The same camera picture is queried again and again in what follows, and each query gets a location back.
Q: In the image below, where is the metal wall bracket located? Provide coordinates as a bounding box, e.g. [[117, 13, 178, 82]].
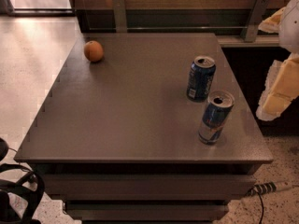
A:
[[241, 0, 270, 43], [112, 0, 127, 33]]

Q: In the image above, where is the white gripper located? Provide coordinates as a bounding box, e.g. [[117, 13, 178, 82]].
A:
[[256, 0, 299, 121]]

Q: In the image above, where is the metal wall rail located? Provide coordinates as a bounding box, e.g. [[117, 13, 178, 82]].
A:
[[82, 26, 248, 33]]

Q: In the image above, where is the Red Bull can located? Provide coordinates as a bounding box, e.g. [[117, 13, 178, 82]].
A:
[[198, 91, 235, 145]]

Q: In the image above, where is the black power cable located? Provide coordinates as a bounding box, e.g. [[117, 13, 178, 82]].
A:
[[253, 189, 265, 224]]

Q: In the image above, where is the lower cabinet drawer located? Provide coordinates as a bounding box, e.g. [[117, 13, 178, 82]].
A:
[[65, 202, 228, 222]]

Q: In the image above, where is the blue Pepsi can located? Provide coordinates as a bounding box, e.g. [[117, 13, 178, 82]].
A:
[[187, 55, 216, 102]]

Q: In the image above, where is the left metal wall bracket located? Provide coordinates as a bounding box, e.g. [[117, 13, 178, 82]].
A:
[[112, 0, 127, 33]]

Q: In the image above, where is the cabinet drawer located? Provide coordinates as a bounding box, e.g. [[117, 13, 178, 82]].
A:
[[65, 202, 228, 222], [44, 175, 255, 201]]

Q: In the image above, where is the dark grey drawer cabinet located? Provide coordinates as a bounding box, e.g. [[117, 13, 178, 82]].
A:
[[13, 32, 275, 224]]

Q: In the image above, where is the right metal wall bracket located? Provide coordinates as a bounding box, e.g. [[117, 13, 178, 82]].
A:
[[241, 0, 270, 43]]

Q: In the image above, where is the top cabinet drawer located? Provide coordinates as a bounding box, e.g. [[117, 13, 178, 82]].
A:
[[44, 175, 255, 201]]

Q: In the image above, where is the orange fruit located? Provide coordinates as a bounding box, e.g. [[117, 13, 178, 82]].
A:
[[84, 40, 104, 63]]

